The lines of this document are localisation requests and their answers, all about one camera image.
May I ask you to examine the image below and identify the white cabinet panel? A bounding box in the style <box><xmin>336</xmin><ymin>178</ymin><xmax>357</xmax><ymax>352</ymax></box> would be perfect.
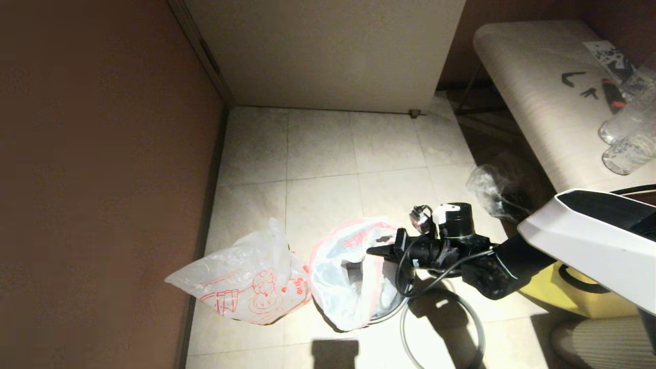
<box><xmin>183</xmin><ymin>0</ymin><xmax>466</xmax><ymax>115</ymax></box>

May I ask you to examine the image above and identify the black and red marker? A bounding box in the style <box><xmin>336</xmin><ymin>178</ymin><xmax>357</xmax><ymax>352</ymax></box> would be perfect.
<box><xmin>600</xmin><ymin>78</ymin><xmax>626</xmax><ymax>114</ymax></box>

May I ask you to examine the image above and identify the grey bin ring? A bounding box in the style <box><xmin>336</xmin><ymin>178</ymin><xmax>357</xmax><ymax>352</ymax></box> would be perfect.
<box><xmin>400</xmin><ymin>290</ymin><xmax>486</xmax><ymax>369</ymax></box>

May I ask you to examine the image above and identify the dark metal table leg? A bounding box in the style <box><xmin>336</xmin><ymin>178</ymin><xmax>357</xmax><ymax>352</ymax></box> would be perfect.
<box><xmin>454</xmin><ymin>64</ymin><xmax>485</xmax><ymax>116</ymax></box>

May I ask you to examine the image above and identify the ribbed beige cushion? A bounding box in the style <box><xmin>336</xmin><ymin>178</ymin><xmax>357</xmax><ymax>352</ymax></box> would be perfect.
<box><xmin>551</xmin><ymin>317</ymin><xmax>651</xmax><ymax>369</ymax></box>

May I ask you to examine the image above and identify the crumpled clear plastic wrap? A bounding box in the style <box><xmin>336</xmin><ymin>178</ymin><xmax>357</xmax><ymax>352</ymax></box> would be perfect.
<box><xmin>465</xmin><ymin>165</ymin><xmax>534</xmax><ymax>223</ymax></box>

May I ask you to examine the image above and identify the black upper arm cable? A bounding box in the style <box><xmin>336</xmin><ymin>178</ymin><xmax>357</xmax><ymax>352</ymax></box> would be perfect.
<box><xmin>609</xmin><ymin>184</ymin><xmax>656</xmax><ymax>196</ymax></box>

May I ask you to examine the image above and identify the black trash bin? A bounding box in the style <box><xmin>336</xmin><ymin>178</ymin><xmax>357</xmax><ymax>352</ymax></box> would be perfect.
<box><xmin>366</xmin><ymin>295</ymin><xmax>409</xmax><ymax>324</ymax></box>

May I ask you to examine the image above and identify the printed white card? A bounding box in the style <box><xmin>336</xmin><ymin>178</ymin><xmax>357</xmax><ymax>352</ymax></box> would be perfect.
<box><xmin>582</xmin><ymin>40</ymin><xmax>636</xmax><ymax>83</ymax></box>

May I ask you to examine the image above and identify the black elbow cable loop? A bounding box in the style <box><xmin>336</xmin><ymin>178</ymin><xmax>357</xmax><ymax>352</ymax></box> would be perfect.
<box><xmin>558</xmin><ymin>263</ymin><xmax>611</xmax><ymax>294</ymax></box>

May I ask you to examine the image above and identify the used white bin liner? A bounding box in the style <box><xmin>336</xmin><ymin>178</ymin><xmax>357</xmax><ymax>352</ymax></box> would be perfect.
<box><xmin>309</xmin><ymin>218</ymin><xmax>412</xmax><ymax>332</ymax></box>

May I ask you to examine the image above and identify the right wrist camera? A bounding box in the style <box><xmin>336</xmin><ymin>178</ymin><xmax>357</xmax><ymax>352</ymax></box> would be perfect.
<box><xmin>409</xmin><ymin>202</ymin><xmax>475</xmax><ymax>239</ymax></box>

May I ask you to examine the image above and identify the light wood-grain table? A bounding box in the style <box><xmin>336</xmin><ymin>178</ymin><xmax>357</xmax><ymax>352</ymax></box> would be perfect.
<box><xmin>473</xmin><ymin>20</ymin><xmax>656</xmax><ymax>194</ymax></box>

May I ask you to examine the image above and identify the yellow tote bag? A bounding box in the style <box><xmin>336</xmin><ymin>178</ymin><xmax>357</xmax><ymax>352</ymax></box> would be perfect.
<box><xmin>519</xmin><ymin>261</ymin><xmax>641</xmax><ymax>319</ymax></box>

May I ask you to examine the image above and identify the clear red-print plastic bag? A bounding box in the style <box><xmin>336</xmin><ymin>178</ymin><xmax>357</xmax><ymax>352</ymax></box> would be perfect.
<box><xmin>165</xmin><ymin>218</ymin><xmax>312</xmax><ymax>325</ymax></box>

